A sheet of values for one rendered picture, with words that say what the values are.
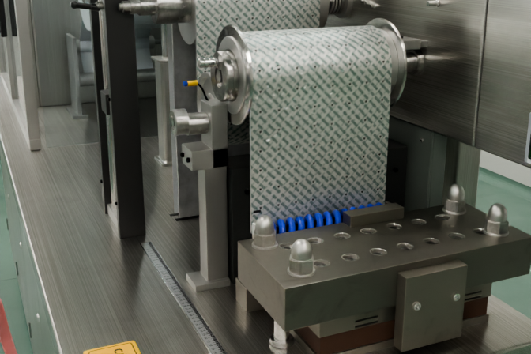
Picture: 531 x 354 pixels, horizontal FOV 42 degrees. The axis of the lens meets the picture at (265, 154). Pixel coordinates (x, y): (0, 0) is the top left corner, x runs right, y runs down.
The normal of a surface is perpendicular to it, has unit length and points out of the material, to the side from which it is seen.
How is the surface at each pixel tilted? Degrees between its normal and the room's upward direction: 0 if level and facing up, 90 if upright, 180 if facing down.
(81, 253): 0
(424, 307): 90
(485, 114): 90
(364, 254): 0
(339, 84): 90
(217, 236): 90
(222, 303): 0
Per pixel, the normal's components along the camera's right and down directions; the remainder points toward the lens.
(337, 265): 0.00, -0.96
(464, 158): 0.40, 0.26
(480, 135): -0.91, 0.11
